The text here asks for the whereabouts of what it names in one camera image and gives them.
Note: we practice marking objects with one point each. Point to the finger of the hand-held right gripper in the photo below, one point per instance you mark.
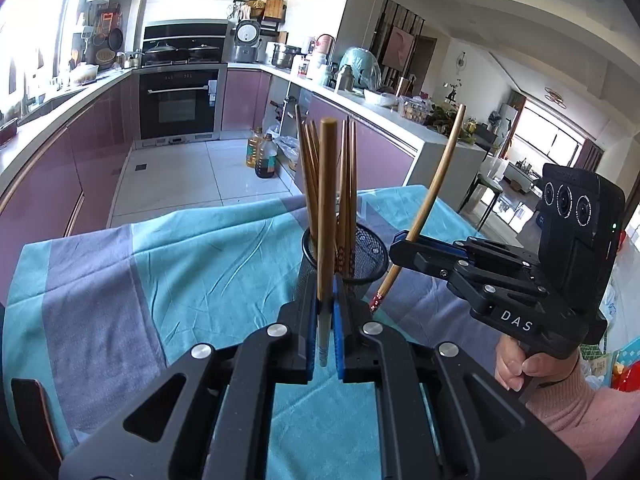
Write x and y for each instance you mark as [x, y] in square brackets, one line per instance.
[420, 262]
[435, 247]

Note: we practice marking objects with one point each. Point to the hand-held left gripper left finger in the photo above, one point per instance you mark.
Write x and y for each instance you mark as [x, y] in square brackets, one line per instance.
[313, 332]

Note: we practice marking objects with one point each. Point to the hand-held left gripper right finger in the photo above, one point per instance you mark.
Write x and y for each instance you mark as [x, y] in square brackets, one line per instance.
[340, 332]

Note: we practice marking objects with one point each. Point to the black mesh utensil holder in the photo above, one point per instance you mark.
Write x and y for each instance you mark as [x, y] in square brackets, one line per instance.
[370, 255]

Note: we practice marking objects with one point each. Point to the wooden chopstick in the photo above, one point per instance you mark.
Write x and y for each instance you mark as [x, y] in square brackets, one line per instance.
[441, 175]
[326, 200]

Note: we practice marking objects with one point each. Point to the bunch of wooden chopsticks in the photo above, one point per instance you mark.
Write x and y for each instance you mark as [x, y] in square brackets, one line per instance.
[310, 185]

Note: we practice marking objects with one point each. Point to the person's right forearm pink sleeve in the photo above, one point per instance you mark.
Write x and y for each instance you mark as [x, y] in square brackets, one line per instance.
[585, 420]

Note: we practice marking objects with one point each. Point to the person's right hand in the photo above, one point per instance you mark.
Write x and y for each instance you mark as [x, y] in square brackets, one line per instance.
[510, 365]

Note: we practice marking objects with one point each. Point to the green stool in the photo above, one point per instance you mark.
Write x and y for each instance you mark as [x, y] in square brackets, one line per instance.
[487, 184]

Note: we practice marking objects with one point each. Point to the green leafy vegetables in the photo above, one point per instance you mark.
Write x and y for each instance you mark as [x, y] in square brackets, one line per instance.
[445, 120]

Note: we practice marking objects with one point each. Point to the teal and grey tablecloth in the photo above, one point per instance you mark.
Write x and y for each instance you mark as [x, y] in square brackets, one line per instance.
[200, 270]

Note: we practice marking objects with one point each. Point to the clear plastic food container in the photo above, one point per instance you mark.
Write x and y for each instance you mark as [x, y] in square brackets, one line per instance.
[415, 111]

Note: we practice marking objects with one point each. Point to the round ceiling lamp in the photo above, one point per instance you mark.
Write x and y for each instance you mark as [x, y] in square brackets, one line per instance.
[555, 98]

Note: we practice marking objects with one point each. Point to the white bowl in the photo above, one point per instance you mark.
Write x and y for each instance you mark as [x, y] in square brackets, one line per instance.
[380, 97]

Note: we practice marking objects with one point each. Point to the clear plastic bag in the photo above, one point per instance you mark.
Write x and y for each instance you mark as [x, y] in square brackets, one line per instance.
[287, 147]

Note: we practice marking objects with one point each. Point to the dark sauce bottle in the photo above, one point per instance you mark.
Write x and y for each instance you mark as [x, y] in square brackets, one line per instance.
[266, 160]

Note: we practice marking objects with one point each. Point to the steel kettle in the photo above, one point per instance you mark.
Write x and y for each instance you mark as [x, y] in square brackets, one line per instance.
[345, 79]

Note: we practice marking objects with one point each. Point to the yellow oil bottle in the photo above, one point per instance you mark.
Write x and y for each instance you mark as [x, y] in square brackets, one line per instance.
[254, 150]

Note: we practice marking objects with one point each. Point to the green appliance under plastic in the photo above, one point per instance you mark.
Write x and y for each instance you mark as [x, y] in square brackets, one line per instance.
[361, 66]

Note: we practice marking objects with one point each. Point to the pink electric kettle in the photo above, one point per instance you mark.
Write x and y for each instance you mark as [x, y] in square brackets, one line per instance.
[325, 45]

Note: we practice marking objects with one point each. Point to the steel stock pot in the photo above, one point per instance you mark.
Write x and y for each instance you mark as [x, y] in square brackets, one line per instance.
[286, 56]

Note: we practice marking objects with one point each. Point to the black built-in oven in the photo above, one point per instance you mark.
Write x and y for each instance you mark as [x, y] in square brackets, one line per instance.
[180, 102]

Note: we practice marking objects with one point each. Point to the purple kitchen cabinets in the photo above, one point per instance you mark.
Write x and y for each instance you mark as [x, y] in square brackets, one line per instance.
[95, 160]

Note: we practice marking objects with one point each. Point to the white rice cooker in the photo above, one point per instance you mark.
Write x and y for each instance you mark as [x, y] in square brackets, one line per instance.
[247, 40]

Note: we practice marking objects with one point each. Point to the wooden cutting board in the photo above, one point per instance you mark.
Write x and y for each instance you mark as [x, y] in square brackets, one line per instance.
[273, 8]

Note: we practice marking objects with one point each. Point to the dark brown chair back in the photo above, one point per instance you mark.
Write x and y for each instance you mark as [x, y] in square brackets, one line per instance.
[35, 420]

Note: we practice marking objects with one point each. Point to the black wok with lid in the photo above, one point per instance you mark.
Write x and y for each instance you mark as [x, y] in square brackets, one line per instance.
[203, 51]
[160, 52]

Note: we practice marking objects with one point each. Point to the black range hood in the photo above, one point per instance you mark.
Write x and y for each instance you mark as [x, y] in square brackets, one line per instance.
[185, 32]

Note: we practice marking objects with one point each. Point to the pink wall picture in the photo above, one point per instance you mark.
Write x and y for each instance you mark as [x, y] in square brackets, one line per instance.
[401, 46]

